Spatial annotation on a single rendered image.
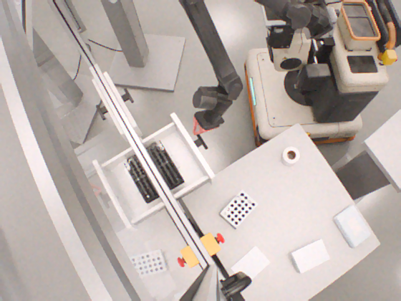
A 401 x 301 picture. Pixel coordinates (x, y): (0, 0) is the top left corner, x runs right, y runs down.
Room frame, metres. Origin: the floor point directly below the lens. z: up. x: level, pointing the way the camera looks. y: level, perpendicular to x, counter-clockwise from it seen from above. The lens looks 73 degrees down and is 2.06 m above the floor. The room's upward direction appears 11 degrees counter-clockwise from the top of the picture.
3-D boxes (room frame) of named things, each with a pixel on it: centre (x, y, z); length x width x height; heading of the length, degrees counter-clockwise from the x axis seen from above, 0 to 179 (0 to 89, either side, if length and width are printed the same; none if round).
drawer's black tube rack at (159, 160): (0.32, 0.20, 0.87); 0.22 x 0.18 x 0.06; 110
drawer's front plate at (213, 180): (0.39, 0.01, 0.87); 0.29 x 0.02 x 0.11; 20
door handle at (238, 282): (-0.06, -0.02, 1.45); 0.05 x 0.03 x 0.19; 110
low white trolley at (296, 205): (0.06, -0.28, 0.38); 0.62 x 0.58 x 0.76; 20
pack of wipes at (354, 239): (-0.03, -0.55, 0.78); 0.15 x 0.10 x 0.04; 19
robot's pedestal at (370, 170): (0.24, -0.90, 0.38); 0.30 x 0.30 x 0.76; 24
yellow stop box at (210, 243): (0.03, 0.01, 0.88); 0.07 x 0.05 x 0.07; 20
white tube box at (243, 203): (0.15, -0.12, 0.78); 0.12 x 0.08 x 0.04; 125
